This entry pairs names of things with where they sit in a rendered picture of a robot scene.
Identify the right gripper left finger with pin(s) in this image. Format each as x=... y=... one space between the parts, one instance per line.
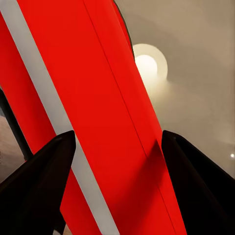
x=31 y=197

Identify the coffee table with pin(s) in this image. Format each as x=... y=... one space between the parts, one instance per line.
x=185 y=53

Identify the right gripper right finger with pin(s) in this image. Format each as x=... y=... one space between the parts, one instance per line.
x=205 y=192

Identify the radio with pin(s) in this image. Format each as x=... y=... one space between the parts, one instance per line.
x=69 y=65

